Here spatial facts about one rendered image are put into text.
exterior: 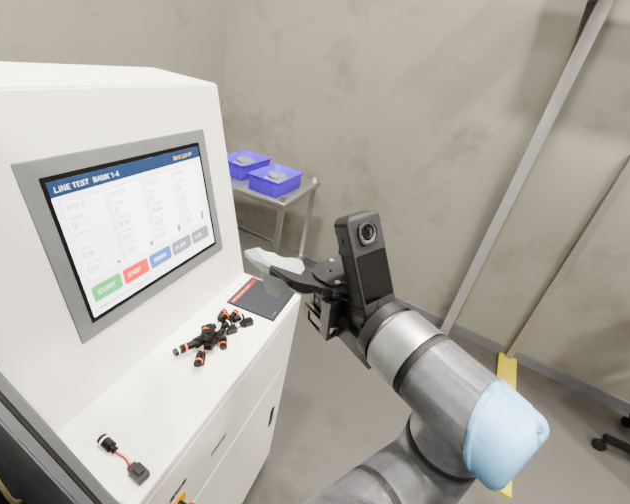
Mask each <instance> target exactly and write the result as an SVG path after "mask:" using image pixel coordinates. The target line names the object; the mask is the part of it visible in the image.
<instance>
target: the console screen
mask: <svg viewBox="0 0 630 504"><path fill-rule="evenodd" d="M10 166H11V169H12V171H13V174H14V176H15V179H16V181H17V184H18V186H19V189H20V191H21V194H22V196H23V199H24V201H25V204H26V206H27V209H28V211H29V214H30V216H31V219H32V221H33V224H34V226H35V229H36V231H37V234H38V236H39V239H40V241H41V243H42V246H43V248H44V251H45V253H46V256H47V258H48V261H49V263H50V266H51V268H52V271H53V273H54V276H55V278H56V281H57V283H58V286H59V288H60V291H61V293H62V296H63V298H64V301H65V303H66V306H67V308H68V311H69V313H70V316H71V318H72V321H73V323H74V326H75V328H76V330H77V333H78V335H79V338H80V340H81V343H82V344H84V343H86V342H87V341H89V340H90V339H92V338H93V337H95V336H96V335H98V334H99V333H100V332H102V331H103V330H105V329H106V328H108V327H109V326H111V325H112V324H114V323H115V322H117V321H118V320H119V319H121V318H122V317H124V316H125V315H127V314H128V313H130V312H131V311H133V310H134V309H136V308H137V307H138V306H140V305H141V304H143V303H144V302H146V301H147V300H149V299H150V298H152V297H153V296H155V295H156V294H157V293H159V292H160V291H162V290H163V289H165V288H166V287H168V286H169V285H171V284H172V283H174V282H175V281H176V280H178V279H179V278H181V277H182V276H184V275H185V274H187V273H188V272H190V271H191V270H193V269H194V268H195V267H197V266H198V265H200V264H201V263H203V262H204V261H206V260H207V259H209V258H210V257H212V256H213V255H214V254H216V253H217V252H219V251H220V250H222V249H223V245H222V239H221V233H220V227H219V221H218V215H217V209H216V203H215V197H214V191H213V185H212V179H211V173H210V167H209V161H208V155H207V149H206V143H205V137H204V131H203V129H198V130H192V131H187V132H181V133H176V134H171V135H165V136H160V137H154V138H149V139H143V140H138V141H132V142H127V143H121V144H116V145H110V146H105V147H99V148H94V149H88V150H83V151H77V152H72V153H66V154H61V155H55V156H50V157H45V158H39V159H34V160H28V161H23V162H17V163H12V164H10Z"/></svg>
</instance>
